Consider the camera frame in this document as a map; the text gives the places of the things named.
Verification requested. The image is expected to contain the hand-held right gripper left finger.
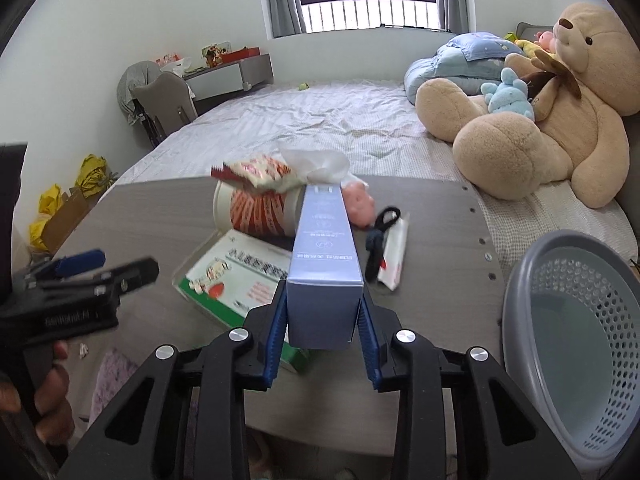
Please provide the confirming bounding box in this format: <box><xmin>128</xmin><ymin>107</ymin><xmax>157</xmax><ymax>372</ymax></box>
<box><xmin>57</xmin><ymin>282</ymin><xmax>289</xmax><ymax>480</ymax></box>

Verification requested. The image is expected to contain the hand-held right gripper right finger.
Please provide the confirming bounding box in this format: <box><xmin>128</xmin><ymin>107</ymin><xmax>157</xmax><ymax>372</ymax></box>
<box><xmin>354</xmin><ymin>285</ymin><xmax>583</xmax><ymax>480</ymax></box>

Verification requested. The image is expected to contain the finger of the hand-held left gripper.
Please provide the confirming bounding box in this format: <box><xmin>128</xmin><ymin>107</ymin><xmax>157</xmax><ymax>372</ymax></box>
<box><xmin>27</xmin><ymin>248</ymin><xmax>107</xmax><ymax>282</ymax></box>
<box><xmin>37</xmin><ymin>256</ymin><xmax>161</xmax><ymax>307</ymax></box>

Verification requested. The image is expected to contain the green white medicine box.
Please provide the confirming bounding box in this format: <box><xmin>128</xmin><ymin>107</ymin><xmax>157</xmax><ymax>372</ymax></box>
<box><xmin>172</xmin><ymin>229</ymin><xmax>313</xmax><ymax>375</ymax></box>

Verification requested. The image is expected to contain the black hair tie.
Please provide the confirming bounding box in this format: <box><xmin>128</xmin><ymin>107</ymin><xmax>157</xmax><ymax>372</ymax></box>
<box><xmin>364</xmin><ymin>206</ymin><xmax>402</xmax><ymax>283</ymax></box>

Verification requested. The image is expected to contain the long blue cardboard box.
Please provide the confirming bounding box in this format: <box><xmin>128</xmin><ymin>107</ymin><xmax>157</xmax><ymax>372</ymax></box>
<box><xmin>286</xmin><ymin>184</ymin><xmax>365</xmax><ymax>352</ymax></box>

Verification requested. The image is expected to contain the red white paper cup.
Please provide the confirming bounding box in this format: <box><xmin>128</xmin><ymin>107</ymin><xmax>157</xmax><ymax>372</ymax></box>
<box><xmin>213</xmin><ymin>180</ymin><xmax>305</xmax><ymax>239</ymax></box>

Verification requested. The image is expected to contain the grey perforated plastic basket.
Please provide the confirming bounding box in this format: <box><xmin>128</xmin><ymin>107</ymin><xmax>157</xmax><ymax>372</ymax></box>
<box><xmin>501</xmin><ymin>230</ymin><xmax>640</xmax><ymax>471</ymax></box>

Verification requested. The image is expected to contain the person's left hand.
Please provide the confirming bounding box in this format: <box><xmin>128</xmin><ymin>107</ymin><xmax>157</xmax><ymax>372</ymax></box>
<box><xmin>0</xmin><ymin>340</ymin><xmax>76</xmax><ymax>443</ymax></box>

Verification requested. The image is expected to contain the brown cardboard box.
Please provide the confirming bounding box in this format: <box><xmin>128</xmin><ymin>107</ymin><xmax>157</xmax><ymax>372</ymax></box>
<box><xmin>42</xmin><ymin>187</ymin><xmax>97</xmax><ymax>254</ymax></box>

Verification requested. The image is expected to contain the yellow plastic bag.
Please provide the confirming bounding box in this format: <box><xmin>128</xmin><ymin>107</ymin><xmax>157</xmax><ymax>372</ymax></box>
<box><xmin>29</xmin><ymin>185</ymin><xmax>64</xmax><ymax>251</ymax></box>
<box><xmin>75</xmin><ymin>155</ymin><xmax>119</xmax><ymax>199</ymax></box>

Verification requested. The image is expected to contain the purple fluffy rug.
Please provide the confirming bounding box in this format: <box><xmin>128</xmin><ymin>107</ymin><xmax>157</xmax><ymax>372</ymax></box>
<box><xmin>87</xmin><ymin>350</ymin><xmax>139</xmax><ymax>427</ymax></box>

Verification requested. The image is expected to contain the white slim packet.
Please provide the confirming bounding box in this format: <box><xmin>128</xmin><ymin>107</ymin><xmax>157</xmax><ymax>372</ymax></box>
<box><xmin>376</xmin><ymin>212</ymin><xmax>410</xmax><ymax>291</ymax></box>

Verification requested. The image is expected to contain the pink toy pig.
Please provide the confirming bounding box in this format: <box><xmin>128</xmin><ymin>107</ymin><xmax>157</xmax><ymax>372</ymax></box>
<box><xmin>342</xmin><ymin>182</ymin><xmax>376</xmax><ymax>228</ymax></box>

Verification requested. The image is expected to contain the red white snack packet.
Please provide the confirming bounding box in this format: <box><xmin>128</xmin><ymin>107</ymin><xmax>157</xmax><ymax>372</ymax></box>
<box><xmin>211</xmin><ymin>155</ymin><xmax>301</xmax><ymax>194</ymax></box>

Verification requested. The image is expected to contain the grey chair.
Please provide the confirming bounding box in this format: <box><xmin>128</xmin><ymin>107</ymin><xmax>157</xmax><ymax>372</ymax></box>
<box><xmin>132</xmin><ymin>71</ymin><xmax>198</xmax><ymax>148</ymax></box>

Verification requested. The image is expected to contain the white crumpled tissue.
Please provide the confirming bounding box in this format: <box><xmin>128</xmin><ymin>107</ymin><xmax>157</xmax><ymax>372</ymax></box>
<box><xmin>277</xmin><ymin>144</ymin><xmax>351</xmax><ymax>186</ymax></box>

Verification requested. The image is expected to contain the grey cloth on chair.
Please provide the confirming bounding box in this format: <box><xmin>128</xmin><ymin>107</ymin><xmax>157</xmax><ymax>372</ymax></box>
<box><xmin>117</xmin><ymin>61</ymin><xmax>166</xmax><ymax>127</ymax></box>

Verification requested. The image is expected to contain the white bag on desk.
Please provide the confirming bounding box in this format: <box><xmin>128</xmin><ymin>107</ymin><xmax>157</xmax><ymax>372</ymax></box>
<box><xmin>157</xmin><ymin>52</ymin><xmax>194</xmax><ymax>74</ymax></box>

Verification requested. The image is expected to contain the grey side shelf with items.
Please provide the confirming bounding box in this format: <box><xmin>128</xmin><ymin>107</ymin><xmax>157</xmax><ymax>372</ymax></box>
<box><xmin>182</xmin><ymin>53</ymin><xmax>275</xmax><ymax>103</ymax></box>

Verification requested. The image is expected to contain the bed with pale sheet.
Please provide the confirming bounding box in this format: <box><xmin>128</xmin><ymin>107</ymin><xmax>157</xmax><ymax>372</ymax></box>
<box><xmin>116</xmin><ymin>80</ymin><xmax>633</xmax><ymax>281</ymax></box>

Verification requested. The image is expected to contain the colourful picture box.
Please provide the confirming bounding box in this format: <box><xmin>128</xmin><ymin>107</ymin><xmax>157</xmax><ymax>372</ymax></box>
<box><xmin>201</xmin><ymin>42</ymin><xmax>232</xmax><ymax>67</ymax></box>

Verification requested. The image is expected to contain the large tan teddy bear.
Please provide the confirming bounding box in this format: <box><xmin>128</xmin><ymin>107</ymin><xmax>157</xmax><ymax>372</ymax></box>
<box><xmin>416</xmin><ymin>2</ymin><xmax>632</xmax><ymax>209</ymax></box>

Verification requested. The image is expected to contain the red flat box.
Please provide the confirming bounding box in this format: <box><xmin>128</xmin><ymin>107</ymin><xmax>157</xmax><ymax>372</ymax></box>
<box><xmin>220</xmin><ymin>47</ymin><xmax>261</xmax><ymax>64</ymax></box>

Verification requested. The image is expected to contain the blue plush toy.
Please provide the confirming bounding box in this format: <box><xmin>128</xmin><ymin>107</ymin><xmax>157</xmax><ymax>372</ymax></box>
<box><xmin>481</xmin><ymin>67</ymin><xmax>536</xmax><ymax>122</ymax></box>

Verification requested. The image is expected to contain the blue printed pillow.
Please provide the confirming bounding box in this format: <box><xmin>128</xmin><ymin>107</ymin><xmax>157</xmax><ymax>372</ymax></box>
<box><xmin>446</xmin><ymin>31</ymin><xmax>523</xmax><ymax>63</ymax></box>

